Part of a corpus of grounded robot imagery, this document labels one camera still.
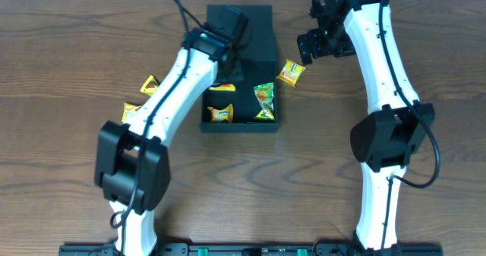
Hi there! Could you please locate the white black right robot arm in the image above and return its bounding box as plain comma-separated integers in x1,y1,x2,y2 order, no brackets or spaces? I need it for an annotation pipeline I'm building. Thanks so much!
297,0,443,255

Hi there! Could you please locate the green yellow snack packet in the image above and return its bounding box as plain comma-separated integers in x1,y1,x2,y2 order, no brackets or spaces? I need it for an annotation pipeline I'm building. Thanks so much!
254,82,275,121

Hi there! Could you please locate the yellow Apollo cake packet far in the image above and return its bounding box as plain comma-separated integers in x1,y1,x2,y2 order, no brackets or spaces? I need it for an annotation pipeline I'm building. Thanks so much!
140,75,159,96

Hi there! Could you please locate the yellow Le-mond biscuit packet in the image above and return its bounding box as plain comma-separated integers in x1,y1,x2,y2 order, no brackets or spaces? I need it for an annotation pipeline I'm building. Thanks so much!
276,59,306,87

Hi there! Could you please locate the black open gift box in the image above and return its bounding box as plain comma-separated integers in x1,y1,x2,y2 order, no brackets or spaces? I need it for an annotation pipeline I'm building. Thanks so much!
200,5,279,133

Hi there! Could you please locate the yellow Apollo cake packet middle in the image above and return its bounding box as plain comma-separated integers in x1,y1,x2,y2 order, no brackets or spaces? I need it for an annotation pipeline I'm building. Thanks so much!
121,103,142,123

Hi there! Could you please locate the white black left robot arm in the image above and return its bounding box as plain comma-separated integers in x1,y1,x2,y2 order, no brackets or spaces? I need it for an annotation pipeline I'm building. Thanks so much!
94,25,244,255

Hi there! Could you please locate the yellow Julie's peanut butter packet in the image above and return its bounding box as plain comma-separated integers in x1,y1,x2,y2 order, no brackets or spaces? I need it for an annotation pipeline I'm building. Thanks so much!
207,104,234,123

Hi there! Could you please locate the yellow orange snack packet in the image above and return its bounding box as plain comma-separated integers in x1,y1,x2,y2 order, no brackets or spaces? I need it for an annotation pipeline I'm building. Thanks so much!
209,84,236,92

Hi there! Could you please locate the yellow apollo cake packet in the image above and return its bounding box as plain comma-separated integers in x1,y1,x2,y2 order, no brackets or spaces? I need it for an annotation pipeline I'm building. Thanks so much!
140,75,159,96
121,103,142,123

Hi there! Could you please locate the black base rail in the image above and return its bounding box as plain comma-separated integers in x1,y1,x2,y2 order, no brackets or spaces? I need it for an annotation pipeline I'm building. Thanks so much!
58,241,444,256

